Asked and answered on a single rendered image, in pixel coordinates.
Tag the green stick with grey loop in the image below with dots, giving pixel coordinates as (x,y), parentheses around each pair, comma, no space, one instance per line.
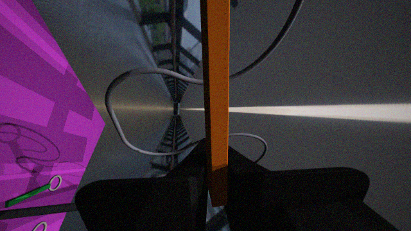
(33,192)

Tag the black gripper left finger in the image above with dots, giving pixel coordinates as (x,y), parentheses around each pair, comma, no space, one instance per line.
(178,198)

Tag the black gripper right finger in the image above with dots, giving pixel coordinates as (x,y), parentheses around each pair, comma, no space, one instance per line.
(252,190)

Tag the orange bar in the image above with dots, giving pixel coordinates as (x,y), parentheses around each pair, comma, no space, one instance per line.
(215,29)

